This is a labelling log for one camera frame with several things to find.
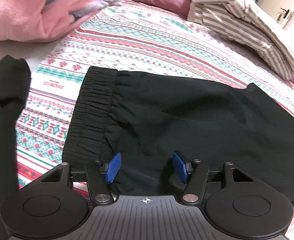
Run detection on black pants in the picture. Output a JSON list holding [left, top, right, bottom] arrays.
[[62, 67, 294, 204]]

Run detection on patterned knit bedspread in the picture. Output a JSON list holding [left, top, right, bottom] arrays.
[[14, 0, 294, 240]]

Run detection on black folded garment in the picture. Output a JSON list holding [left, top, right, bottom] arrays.
[[0, 55, 31, 239]]

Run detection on beige striped folded bedding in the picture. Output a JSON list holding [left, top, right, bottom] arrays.
[[188, 0, 294, 80]]

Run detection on pink fleece blanket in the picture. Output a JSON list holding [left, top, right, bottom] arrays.
[[0, 0, 120, 42]]

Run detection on black door handle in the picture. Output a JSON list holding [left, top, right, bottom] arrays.
[[281, 8, 290, 19]]

